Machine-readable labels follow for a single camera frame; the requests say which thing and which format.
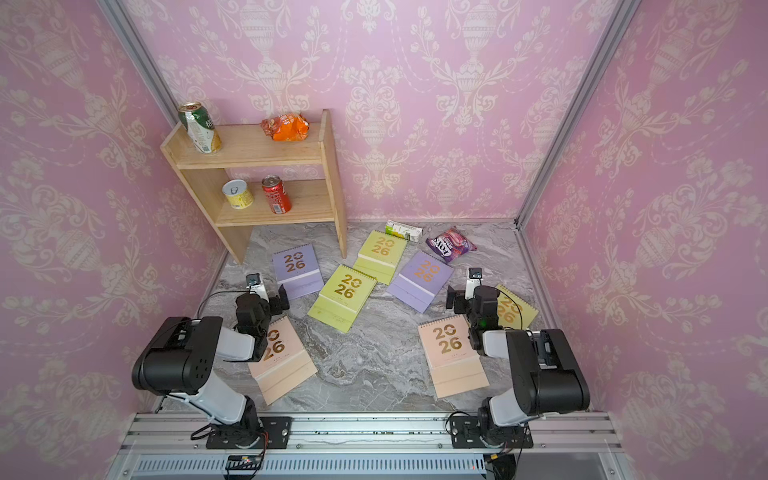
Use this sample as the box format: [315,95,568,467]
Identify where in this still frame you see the purple calendar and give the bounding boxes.
[272,244,324,300]
[387,252,454,313]

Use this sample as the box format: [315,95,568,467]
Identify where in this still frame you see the pink calendar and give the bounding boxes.
[418,315,489,398]
[249,316,317,405]

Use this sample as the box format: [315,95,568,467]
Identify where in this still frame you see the green calendar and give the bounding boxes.
[496,284,538,330]
[308,265,377,333]
[353,230,407,285]

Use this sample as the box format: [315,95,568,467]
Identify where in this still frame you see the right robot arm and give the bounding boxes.
[446,285,591,446]

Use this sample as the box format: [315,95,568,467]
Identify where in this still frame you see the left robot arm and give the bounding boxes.
[132,286,290,450]

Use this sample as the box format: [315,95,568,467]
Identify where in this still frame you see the purple snack bag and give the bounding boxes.
[426,226,477,264]

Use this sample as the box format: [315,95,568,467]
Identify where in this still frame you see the green juice carton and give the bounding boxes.
[385,220,423,242]

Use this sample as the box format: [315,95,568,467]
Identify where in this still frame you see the green calendar back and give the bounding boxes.
[353,230,407,285]

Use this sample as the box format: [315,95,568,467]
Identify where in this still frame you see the red soda can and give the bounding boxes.
[261,175,292,215]

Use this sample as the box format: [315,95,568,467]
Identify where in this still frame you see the yellow tin can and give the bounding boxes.
[222,179,254,210]

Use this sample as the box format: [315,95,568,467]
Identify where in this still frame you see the wooden two-tier shelf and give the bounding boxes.
[160,109,348,263]

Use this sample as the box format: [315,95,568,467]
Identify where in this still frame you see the black electronics box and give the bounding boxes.
[224,455,264,479]

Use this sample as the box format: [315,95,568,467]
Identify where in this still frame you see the orange snack bag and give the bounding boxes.
[260,114,310,142]

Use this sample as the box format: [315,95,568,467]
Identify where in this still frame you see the green and white can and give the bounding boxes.
[177,102,222,154]

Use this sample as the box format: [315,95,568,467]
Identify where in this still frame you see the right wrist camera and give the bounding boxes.
[464,267,483,300]

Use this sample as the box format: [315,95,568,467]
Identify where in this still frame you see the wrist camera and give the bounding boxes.
[246,273,269,301]
[464,267,483,300]

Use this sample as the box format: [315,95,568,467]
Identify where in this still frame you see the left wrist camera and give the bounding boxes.
[246,273,269,301]

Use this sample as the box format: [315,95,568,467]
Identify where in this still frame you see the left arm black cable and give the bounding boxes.
[195,289,250,319]

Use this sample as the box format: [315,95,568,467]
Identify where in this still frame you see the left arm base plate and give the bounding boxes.
[206,416,293,450]

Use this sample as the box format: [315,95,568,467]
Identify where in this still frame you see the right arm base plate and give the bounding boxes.
[445,414,534,450]

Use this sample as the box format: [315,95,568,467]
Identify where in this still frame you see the aluminium mounting rail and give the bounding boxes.
[107,411,633,479]

